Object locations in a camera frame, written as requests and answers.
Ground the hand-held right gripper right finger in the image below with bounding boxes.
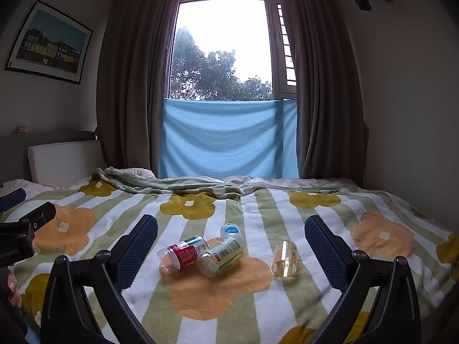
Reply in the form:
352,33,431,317
304,215,422,344

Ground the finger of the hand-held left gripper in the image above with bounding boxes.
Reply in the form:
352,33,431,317
0,188,27,212
0,202,57,240

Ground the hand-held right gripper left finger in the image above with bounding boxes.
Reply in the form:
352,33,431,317
41,214,159,344

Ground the clear yellowish plastic cup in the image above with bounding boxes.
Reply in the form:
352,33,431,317
271,240,299,278

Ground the person's left hand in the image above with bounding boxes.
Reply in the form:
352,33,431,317
6,271,23,309

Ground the white bed sheet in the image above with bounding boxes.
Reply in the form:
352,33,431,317
0,178,58,203

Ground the red label plastic bottle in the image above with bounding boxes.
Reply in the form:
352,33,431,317
158,235,209,277

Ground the grey headboard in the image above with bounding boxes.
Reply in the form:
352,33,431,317
0,130,100,184

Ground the white pillow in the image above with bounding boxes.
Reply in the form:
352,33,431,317
28,139,107,186

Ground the green fleece blanket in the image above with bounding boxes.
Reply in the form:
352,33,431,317
91,166,325,202

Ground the green label plastic bottle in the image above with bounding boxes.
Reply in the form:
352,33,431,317
196,237,244,277

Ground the striped floral blanket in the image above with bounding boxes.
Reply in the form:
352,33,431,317
0,176,459,344

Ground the small blue white bottle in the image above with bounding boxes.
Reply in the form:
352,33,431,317
219,223,244,245

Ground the light blue cloth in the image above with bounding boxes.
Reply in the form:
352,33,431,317
158,98,300,180

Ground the framed houses picture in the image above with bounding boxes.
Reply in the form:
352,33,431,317
4,0,94,85

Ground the brown curtain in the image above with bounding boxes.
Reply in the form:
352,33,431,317
96,0,182,179
281,0,371,180

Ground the window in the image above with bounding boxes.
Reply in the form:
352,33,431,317
167,0,299,102

